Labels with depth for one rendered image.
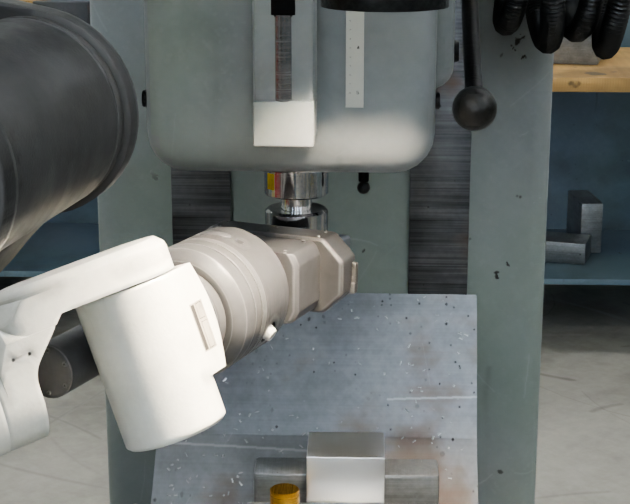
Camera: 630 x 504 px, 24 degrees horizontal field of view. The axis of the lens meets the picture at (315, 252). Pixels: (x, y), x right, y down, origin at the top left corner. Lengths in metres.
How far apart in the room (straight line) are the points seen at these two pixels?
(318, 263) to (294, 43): 0.17
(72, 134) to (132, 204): 0.88
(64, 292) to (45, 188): 0.26
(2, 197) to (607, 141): 4.90
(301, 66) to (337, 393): 0.59
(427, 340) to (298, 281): 0.50
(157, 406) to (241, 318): 0.09
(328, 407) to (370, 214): 0.20
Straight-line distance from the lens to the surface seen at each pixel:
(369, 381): 1.47
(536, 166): 1.47
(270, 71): 0.94
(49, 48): 0.64
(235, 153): 0.99
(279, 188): 1.07
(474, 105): 0.96
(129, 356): 0.87
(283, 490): 1.11
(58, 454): 3.94
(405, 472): 1.19
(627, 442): 4.05
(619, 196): 5.45
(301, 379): 1.48
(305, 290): 1.01
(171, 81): 0.99
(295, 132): 0.95
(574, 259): 4.86
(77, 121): 0.62
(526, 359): 1.52
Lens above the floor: 1.52
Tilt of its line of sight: 15 degrees down
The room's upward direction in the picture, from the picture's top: straight up
